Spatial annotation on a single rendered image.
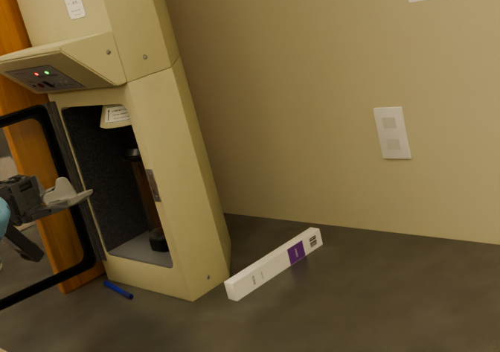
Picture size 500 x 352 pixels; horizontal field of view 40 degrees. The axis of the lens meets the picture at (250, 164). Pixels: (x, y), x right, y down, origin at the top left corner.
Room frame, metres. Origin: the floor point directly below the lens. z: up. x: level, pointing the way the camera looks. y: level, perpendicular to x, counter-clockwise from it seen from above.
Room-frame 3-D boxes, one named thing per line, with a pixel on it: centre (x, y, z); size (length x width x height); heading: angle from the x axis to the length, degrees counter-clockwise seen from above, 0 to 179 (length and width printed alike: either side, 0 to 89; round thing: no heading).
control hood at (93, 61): (1.40, 0.33, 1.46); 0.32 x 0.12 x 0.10; 42
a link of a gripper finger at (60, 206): (1.29, 0.40, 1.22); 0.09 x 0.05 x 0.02; 97
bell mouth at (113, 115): (1.49, 0.20, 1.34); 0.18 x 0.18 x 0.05
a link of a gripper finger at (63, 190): (1.30, 0.36, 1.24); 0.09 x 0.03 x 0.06; 97
